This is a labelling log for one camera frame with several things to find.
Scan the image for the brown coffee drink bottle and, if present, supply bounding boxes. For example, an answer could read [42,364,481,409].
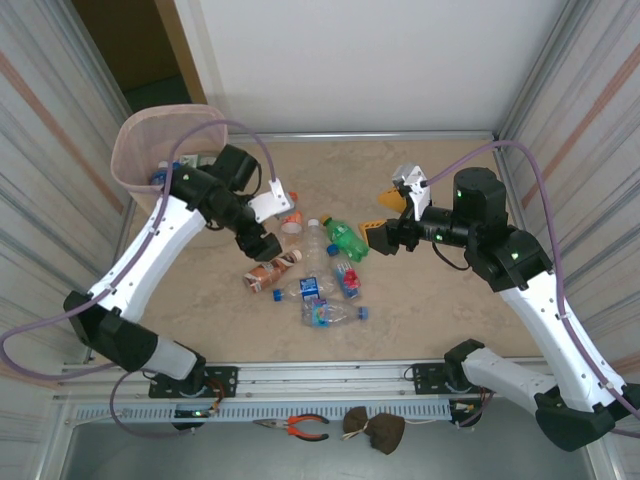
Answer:
[243,248,303,294]

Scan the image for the orange soda bottle orange cap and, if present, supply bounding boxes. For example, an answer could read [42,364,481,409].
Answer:
[279,191,306,249]

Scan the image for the green soda bottle yellow cap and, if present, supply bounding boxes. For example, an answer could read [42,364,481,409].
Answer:
[319,214,372,265]

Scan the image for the blue label bottle white cap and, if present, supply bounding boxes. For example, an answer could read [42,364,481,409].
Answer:
[149,159,174,187]

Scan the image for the blue-capped bottle colourful label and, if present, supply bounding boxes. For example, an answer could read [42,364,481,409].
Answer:
[299,298,372,330]

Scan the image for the beige plastic waste bin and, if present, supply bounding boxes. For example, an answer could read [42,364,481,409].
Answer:
[109,103,236,231]

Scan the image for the pink trash bin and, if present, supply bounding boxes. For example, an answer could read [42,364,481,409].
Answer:
[109,103,231,197]

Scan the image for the unlabelled clear bottle white cap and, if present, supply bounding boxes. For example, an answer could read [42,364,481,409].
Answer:
[303,217,327,279]

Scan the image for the blue-capped bottle red flower label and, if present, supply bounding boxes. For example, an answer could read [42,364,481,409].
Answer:
[325,244,364,301]

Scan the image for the blue-capped clear bottle blue label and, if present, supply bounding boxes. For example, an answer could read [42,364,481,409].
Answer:
[272,273,337,303]

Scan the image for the brown wooden board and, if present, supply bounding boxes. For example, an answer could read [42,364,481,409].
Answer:
[153,0,207,104]

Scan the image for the brown cloth pouch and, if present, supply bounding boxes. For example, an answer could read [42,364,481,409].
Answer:
[342,405,407,457]

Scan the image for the grey metal tray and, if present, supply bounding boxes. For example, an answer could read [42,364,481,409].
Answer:
[37,397,619,480]

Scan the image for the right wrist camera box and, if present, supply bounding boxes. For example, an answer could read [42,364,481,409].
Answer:
[391,162,432,221]

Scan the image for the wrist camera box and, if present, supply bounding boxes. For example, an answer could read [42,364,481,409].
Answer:
[391,162,432,221]
[248,178,297,225]

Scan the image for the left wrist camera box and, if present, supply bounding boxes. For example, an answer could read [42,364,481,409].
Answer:
[248,178,297,225]

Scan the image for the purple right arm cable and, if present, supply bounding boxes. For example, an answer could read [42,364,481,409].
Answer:
[422,139,640,431]

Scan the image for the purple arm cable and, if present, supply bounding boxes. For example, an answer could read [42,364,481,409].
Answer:
[0,119,281,440]
[422,139,640,431]

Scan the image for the aluminium frame bar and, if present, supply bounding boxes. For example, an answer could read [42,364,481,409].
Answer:
[249,130,501,146]

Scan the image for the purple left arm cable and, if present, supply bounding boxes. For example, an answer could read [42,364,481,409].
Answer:
[0,119,281,440]

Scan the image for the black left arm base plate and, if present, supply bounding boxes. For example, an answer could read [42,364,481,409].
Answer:
[148,365,239,400]

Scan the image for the aluminium mounting rail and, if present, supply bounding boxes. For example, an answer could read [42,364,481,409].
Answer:
[52,355,599,401]

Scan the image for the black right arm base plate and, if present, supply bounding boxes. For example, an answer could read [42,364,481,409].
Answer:
[411,360,504,397]

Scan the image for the white slotted cable duct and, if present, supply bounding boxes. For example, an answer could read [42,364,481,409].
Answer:
[67,399,454,426]

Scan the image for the orange handled pliers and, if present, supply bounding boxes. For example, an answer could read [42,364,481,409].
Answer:
[252,413,331,442]

